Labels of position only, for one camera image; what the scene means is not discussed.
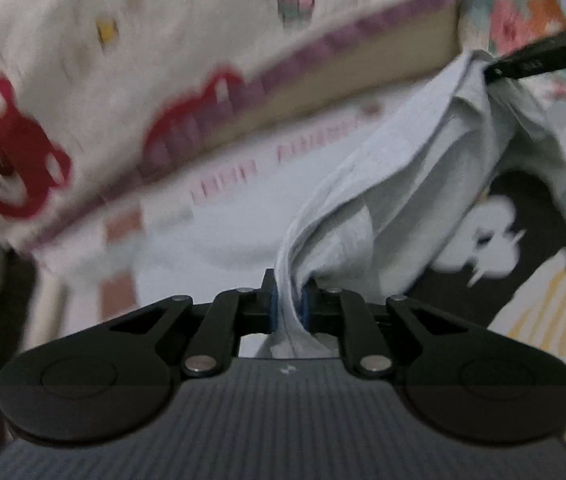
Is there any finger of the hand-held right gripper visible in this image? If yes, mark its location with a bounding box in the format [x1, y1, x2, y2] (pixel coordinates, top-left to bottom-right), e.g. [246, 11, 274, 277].
[483, 25, 566, 84]

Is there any bear print quilt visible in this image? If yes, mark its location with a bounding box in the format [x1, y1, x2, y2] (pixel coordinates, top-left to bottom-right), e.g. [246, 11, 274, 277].
[0, 0, 504, 261]

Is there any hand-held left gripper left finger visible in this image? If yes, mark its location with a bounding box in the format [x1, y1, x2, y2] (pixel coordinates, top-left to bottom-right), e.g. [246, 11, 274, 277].
[108, 269, 280, 378]

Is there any white t-shirt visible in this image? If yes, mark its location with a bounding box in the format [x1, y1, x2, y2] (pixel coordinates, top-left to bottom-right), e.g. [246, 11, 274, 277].
[268, 50, 566, 361]

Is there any floral quilt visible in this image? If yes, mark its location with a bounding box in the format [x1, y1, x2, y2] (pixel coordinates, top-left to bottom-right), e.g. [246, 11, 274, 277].
[463, 0, 566, 111]

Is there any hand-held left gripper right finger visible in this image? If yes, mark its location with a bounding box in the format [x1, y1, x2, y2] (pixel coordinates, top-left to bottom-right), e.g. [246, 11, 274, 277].
[300, 280, 468, 378]

